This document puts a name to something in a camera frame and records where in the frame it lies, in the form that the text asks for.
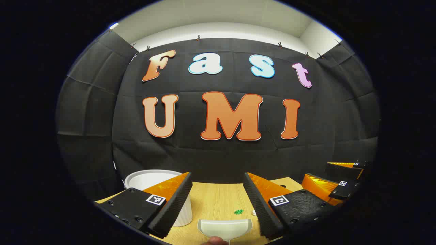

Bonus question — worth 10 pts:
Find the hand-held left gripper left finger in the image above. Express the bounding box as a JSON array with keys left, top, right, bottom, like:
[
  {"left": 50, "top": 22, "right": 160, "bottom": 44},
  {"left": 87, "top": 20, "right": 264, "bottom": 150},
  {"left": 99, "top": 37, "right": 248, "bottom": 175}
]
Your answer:
[{"left": 95, "top": 172, "right": 193, "bottom": 239}]

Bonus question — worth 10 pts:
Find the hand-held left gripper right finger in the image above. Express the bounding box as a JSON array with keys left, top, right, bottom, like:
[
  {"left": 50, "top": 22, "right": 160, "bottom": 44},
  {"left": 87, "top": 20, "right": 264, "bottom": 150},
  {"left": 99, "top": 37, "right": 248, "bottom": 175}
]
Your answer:
[{"left": 243, "top": 172, "right": 338, "bottom": 241}]

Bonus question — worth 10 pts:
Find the white ribbed garbage bin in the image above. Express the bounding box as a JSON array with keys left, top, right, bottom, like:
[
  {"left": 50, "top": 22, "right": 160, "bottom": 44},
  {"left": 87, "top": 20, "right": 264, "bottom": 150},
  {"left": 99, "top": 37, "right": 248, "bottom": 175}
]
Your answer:
[{"left": 124, "top": 169, "right": 193, "bottom": 227}]

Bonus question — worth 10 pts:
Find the grey plastic dustpan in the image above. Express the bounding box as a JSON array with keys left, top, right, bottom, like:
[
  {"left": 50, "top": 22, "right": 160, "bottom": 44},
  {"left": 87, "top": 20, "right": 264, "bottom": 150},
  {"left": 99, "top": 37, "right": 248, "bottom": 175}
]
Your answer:
[{"left": 198, "top": 219, "right": 253, "bottom": 245}]

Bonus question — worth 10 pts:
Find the wooden desktop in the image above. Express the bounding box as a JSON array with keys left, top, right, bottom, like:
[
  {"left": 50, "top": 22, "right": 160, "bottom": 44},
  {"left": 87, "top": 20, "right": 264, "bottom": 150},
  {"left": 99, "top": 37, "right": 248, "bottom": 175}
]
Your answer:
[{"left": 95, "top": 177, "right": 307, "bottom": 245}]

